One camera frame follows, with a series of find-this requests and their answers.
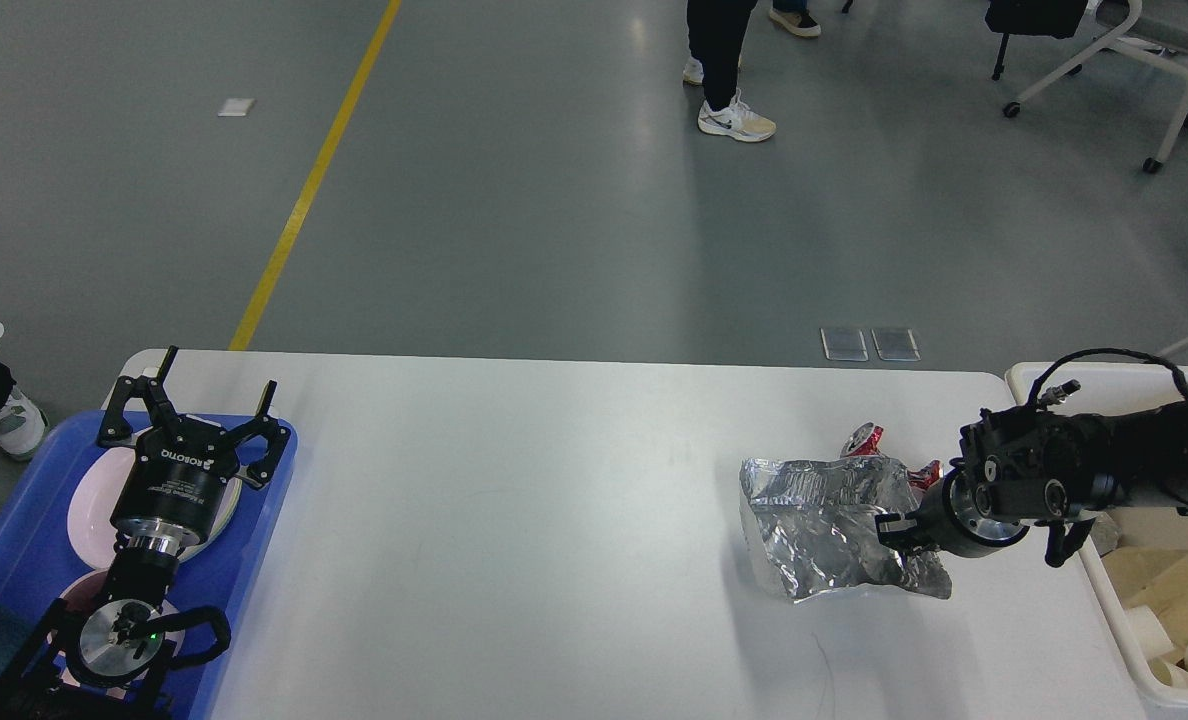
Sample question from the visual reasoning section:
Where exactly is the pink plate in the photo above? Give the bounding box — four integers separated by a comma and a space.
67, 425, 245, 563

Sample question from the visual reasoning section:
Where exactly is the left metal floor plate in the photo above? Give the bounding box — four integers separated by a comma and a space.
821, 327, 868, 364

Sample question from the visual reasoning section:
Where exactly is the metal floor plate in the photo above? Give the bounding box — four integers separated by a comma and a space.
870, 327, 920, 364
821, 327, 868, 364

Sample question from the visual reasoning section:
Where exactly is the brown paper sheet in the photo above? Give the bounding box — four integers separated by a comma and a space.
1101, 547, 1188, 655

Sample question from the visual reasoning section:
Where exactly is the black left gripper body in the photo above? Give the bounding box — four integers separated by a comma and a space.
110, 425, 239, 551

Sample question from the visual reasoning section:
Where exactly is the small red object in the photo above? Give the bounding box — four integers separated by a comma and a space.
838, 421, 943, 498

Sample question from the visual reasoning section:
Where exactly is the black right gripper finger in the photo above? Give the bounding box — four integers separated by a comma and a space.
874, 511, 940, 551

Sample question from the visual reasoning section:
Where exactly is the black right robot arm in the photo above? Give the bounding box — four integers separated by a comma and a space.
876, 354, 1188, 568

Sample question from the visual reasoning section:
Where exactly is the right metal floor plate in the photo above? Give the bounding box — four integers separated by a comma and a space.
870, 327, 920, 364

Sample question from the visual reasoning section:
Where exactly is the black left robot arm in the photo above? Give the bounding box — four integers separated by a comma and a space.
0, 348, 297, 719

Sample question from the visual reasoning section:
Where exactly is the aluminium foil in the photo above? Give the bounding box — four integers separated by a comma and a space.
739, 455, 952, 604

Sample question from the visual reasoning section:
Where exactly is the white sneaker at left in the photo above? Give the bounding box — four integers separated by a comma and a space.
0, 361, 51, 461

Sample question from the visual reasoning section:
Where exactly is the white floor label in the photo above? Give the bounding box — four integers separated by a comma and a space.
216, 97, 255, 118

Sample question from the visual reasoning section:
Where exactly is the person with white sneakers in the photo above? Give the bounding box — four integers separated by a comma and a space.
685, 1, 777, 143

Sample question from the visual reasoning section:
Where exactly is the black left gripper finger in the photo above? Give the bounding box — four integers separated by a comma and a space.
93, 346, 190, 453
209, 380, 290, 491

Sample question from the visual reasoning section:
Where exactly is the clear plastic wrap in bin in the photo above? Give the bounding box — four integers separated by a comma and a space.
1088, 512, 1123, 557

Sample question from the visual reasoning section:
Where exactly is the person in blue jeans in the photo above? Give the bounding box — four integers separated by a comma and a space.
769, 0, 822, 38

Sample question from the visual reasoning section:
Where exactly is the blue plastic tray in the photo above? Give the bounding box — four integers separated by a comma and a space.
0, 411, 297, 719

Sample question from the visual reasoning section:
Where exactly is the cream plastic bin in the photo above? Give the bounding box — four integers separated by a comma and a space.
1048, 361, 1188, 719

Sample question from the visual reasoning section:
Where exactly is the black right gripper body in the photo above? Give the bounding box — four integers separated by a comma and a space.
917, 470, 1029, 558

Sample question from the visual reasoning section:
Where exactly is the white office chair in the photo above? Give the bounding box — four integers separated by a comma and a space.
986, 1, 1188, 173

